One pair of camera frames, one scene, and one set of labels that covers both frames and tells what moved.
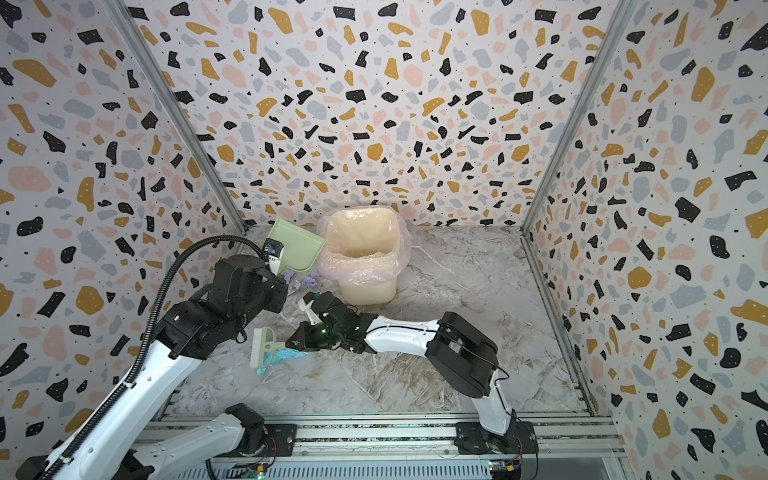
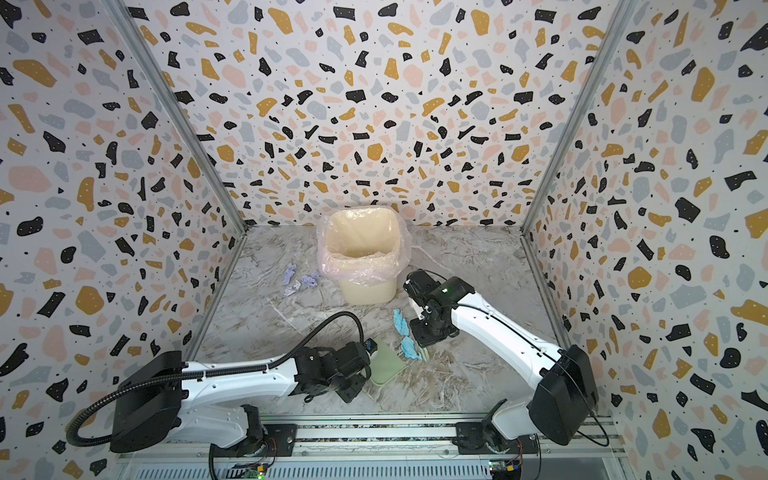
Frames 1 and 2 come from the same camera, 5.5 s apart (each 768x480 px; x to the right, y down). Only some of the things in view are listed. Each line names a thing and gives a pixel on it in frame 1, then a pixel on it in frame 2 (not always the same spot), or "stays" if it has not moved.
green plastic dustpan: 301,247 to 386,363
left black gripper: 281,295 to 353,393
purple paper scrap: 311,279 stays
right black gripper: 302,336 to 432,324
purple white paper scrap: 292,284 stays
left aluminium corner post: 142,46 stays
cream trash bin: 363,249 stays
